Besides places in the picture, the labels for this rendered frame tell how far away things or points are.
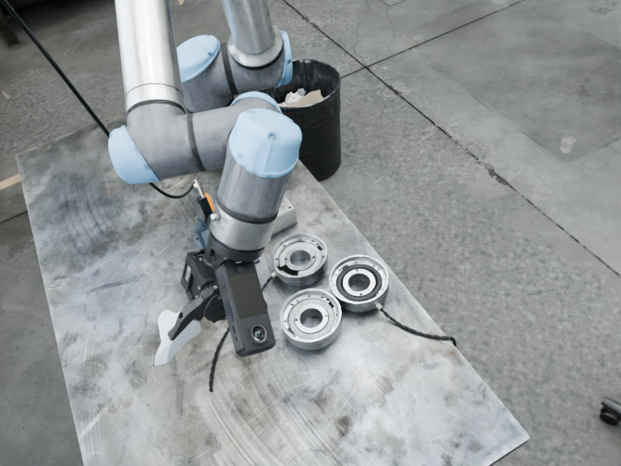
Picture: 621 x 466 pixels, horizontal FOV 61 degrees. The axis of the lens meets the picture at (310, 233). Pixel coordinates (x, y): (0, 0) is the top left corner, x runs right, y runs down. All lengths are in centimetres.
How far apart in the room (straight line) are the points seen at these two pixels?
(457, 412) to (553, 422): 93
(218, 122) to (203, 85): 56
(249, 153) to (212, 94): 68
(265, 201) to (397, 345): 42
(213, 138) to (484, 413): 56
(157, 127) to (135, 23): 16
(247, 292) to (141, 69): 31
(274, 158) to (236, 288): 17
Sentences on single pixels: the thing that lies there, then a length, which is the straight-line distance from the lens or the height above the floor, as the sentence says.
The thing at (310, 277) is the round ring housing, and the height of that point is 83.
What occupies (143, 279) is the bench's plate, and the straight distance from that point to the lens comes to 110.
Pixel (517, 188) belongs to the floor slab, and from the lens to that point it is 230.
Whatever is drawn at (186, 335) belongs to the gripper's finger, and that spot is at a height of 103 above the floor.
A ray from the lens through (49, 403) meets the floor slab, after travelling 207.
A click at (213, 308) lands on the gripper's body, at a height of 106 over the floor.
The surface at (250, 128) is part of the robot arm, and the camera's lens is 56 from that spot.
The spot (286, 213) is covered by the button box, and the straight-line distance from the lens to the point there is 105.
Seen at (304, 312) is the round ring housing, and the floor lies 82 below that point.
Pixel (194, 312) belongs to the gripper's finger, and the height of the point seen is 107.
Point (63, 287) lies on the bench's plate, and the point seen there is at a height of 80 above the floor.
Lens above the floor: 160
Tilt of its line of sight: 49 degrees down
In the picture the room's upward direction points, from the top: 11 degrees counter-clockwise
